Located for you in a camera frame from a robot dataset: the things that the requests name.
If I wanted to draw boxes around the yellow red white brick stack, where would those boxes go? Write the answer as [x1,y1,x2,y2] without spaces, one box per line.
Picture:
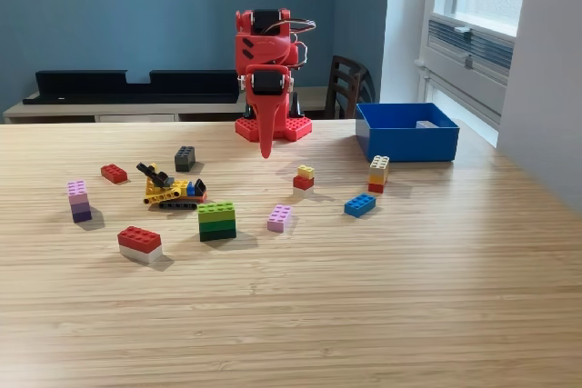
[292,164,316,198]

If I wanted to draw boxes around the small yellow toy digger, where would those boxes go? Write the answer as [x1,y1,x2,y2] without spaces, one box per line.
[135,161,208,210]

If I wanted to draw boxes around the green lego brick stack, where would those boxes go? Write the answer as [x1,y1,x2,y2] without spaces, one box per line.
[197,201,237,243]

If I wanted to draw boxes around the pink and purple brick stack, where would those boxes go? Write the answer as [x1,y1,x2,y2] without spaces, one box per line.
[66,179,93,224]

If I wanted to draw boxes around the dark grey lego brick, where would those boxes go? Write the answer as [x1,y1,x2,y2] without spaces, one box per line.
[174,145,197,174]

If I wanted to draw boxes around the pink lego brick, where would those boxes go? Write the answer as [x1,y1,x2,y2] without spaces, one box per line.
[266,204,294,234]

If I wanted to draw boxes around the blue lego brick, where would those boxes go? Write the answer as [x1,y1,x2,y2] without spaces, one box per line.
[343,194,377,219]

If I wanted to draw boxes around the blue plastic bin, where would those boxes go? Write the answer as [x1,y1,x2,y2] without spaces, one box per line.
[355,102,460,164]

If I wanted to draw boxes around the small red lego brick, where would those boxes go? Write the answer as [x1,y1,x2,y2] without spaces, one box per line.
[100,164,129,185]

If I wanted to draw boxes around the pale wooden sideboard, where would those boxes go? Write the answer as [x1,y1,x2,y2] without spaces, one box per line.
[2,86,340,124]

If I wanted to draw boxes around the dark wooden chair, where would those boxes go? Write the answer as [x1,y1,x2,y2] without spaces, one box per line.
[325,55,376,120]

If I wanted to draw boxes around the beige orange red brick stack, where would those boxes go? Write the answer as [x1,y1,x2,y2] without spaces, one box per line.
[367,154,390,194]

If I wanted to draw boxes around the red and white brick stack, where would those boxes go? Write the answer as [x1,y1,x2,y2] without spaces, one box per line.
[116,225,164,265]

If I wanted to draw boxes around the grey window vent grille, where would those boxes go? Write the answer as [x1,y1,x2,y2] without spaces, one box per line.
[426,15,516,72]

